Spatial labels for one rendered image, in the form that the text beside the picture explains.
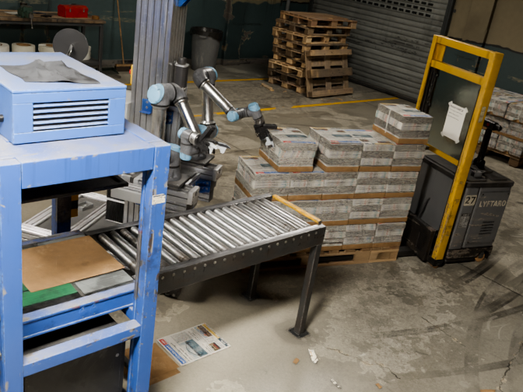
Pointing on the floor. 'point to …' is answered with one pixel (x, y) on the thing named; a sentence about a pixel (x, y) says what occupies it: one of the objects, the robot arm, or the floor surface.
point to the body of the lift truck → (477, 241)
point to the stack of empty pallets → (310, 19)
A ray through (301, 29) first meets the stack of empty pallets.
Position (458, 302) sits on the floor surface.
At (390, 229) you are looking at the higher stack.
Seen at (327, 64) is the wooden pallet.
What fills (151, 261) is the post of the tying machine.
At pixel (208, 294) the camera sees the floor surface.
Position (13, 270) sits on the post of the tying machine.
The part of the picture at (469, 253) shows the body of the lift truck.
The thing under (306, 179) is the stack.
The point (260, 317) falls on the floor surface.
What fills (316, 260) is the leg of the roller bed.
